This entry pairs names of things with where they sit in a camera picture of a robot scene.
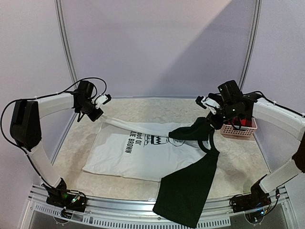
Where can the right aluminium frame post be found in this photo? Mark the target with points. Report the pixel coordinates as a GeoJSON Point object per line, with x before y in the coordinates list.
{"type": "Point", "coordinates": [251, 42]}

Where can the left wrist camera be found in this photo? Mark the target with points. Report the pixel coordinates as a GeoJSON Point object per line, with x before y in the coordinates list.
{"type": "Point", "coordinates": [101, 100]}

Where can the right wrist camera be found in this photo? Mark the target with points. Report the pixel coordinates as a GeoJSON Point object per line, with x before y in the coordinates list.
{"type": "Point", "coordinates": [206, 102]}

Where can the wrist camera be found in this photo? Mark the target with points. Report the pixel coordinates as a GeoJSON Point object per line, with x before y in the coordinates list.
{"type": "Point", "coordinates": [101, 100]}
{"type": "Point", "coordinates": [206, 102]}

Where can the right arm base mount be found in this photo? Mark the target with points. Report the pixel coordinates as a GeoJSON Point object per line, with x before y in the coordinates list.
{"type": "Point", "coordinates": [256, 199]}

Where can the left aluminium frame post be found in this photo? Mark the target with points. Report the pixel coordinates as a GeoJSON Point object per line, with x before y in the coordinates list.
{"type": "Point", "coordinates": [65, 42]}

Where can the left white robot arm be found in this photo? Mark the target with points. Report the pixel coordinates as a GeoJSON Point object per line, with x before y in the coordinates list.
{"type": "Point", "coordinates": [25, 126]}

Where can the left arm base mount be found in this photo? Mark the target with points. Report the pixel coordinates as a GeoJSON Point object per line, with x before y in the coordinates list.
{"type": "Point", "coordinates": [65, 198]}

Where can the aluminium frame post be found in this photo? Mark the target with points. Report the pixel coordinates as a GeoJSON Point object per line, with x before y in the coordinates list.
{"type": "Point", "coordinates": [65, 42]}
{"type": "Point", "coordinates": [251, 42]}

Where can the white green raglan t-shirt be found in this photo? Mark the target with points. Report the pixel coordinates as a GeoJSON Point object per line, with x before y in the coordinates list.
{"type": "Point", "coordinates": [182, 158]}

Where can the pink plastic laundry basket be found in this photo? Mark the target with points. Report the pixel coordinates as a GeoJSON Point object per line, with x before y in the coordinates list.
{"type": "Point", "coordinates": [245, 132]}

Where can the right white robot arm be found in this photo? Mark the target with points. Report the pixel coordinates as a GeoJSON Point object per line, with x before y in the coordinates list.
{"type": "Point", "coordinates": [230, 103]}

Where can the red black plaid garment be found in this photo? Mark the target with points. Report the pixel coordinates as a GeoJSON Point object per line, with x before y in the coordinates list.
{"type": "Point", "coordinates": [240, 123]}

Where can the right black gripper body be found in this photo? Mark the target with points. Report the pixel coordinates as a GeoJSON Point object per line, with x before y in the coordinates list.
{"type": "Point", "coordinates": [213, 119]}

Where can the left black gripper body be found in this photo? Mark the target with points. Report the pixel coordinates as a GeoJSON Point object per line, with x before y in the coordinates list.
{"type": "Point", "coordinates": [93, 116]}

